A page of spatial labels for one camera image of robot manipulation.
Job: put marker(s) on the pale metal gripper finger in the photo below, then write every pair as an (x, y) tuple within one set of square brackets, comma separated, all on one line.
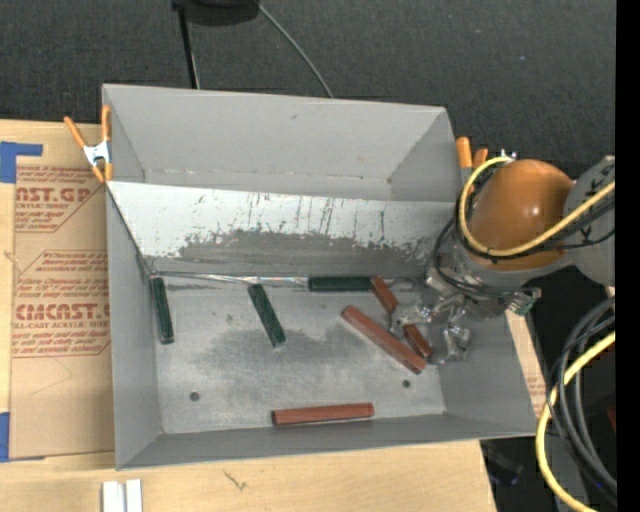
[(411, 316), (454, 342)]

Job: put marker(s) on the red-brown flat block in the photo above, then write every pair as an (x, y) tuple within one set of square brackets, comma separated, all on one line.
[(322, 414), (382, 339), (386, 295)]

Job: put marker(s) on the dark green flat block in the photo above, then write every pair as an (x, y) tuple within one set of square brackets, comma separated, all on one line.
[(163, 312), (340, 284), (266, 315)]

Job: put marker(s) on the grey metal bin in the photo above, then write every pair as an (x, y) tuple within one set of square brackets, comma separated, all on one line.
[(280, 360)]

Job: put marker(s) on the brown cardboard board, red print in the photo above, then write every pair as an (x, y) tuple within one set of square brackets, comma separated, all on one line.
[(60, 380)]

